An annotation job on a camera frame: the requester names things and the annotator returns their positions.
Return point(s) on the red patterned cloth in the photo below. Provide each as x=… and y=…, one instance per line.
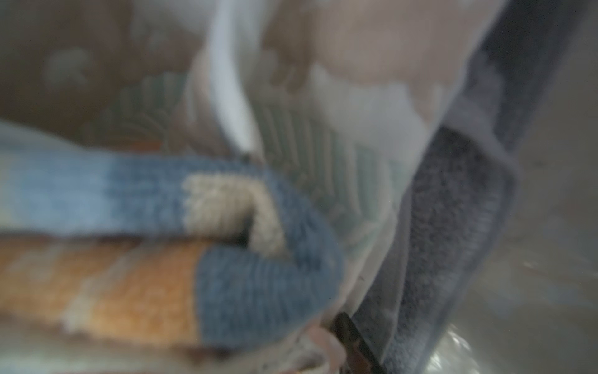
x=142, y=263

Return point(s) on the grey towel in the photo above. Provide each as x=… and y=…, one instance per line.
x=463, y=192

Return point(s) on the patterned white cloth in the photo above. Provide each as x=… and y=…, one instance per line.
x=342, y=97

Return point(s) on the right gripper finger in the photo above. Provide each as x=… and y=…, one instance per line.
x=360, y=359

